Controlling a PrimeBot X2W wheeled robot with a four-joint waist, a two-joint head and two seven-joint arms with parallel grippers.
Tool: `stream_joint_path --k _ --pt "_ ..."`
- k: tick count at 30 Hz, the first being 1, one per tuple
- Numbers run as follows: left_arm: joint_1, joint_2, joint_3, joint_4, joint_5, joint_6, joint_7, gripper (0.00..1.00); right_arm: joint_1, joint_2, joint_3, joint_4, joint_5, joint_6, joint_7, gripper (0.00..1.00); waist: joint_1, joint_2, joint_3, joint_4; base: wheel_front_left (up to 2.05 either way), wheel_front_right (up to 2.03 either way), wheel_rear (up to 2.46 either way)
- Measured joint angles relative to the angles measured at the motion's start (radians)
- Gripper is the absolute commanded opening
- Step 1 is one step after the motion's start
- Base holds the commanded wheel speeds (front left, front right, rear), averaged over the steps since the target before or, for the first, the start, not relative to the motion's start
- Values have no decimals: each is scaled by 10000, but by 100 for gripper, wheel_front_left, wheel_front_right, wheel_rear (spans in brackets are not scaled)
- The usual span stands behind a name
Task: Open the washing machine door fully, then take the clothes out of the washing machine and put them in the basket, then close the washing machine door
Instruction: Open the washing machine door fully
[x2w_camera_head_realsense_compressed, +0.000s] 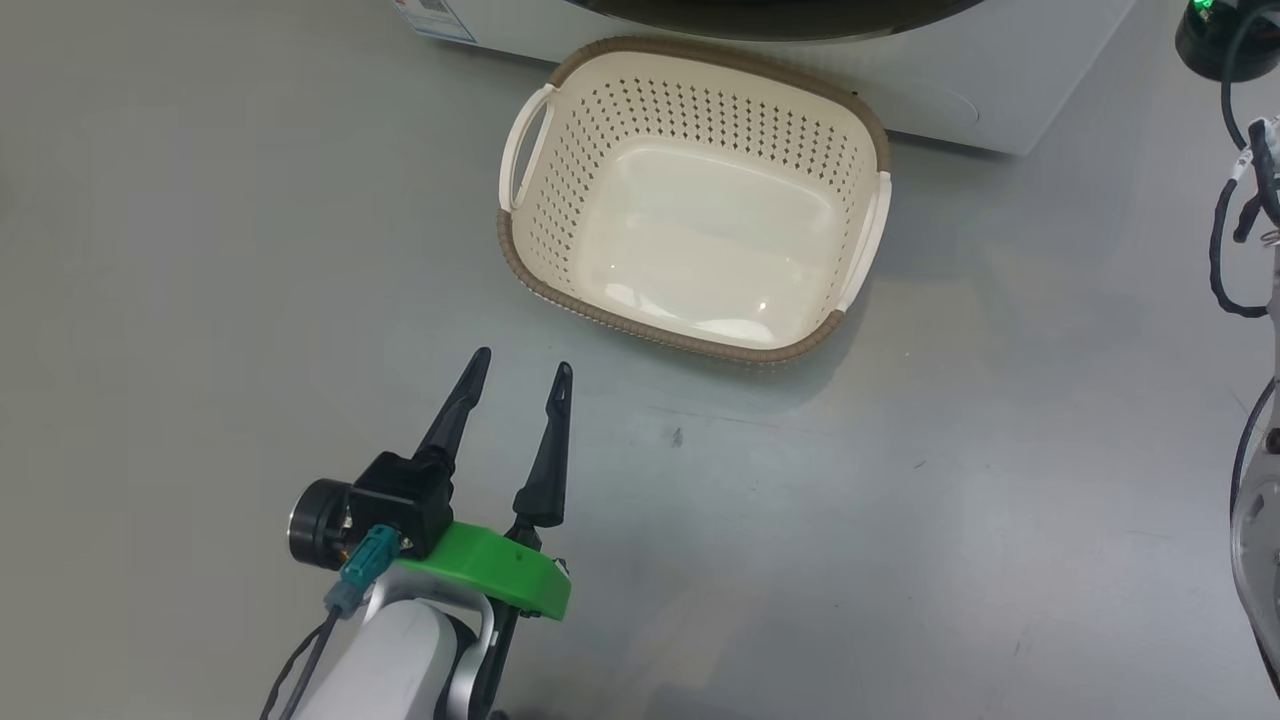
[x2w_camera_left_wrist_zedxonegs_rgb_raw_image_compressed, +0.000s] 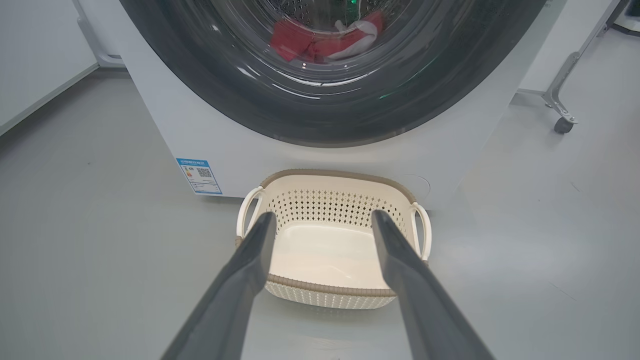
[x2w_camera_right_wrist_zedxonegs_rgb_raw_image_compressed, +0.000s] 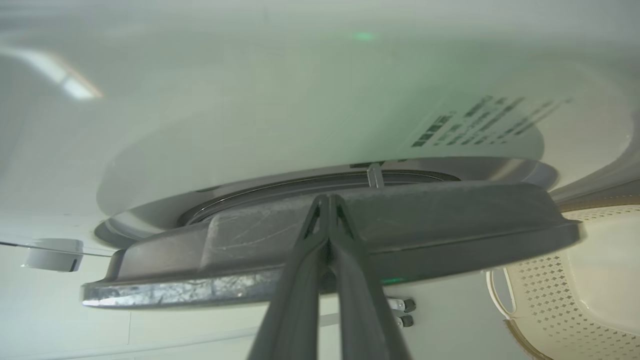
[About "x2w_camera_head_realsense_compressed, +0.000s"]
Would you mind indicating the cream perforated laundry basket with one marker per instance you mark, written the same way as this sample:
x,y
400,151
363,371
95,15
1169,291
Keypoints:
x,y
700,230

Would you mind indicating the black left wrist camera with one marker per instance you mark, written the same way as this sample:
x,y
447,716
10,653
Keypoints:
x,y
400,500

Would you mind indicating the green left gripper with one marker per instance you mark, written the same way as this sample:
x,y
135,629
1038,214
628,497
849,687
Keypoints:
x,y
500,570

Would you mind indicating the white washing machine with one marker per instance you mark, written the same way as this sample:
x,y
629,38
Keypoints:
x,y
950,90

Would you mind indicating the blue white energy label sticker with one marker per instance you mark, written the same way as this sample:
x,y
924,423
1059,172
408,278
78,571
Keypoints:
x,y
440,18

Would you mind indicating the dark round washing machine door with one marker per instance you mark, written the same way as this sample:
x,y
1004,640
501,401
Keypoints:
x,y
780,15

